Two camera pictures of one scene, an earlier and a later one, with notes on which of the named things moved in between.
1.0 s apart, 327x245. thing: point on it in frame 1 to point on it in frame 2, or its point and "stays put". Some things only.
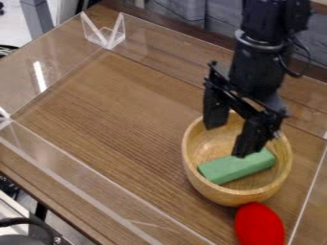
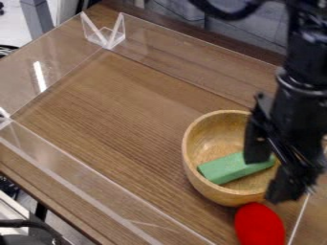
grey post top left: (38, 17) stays put
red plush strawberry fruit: (258, 226) stays put
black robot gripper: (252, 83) to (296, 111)
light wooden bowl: (206, 145) stays put
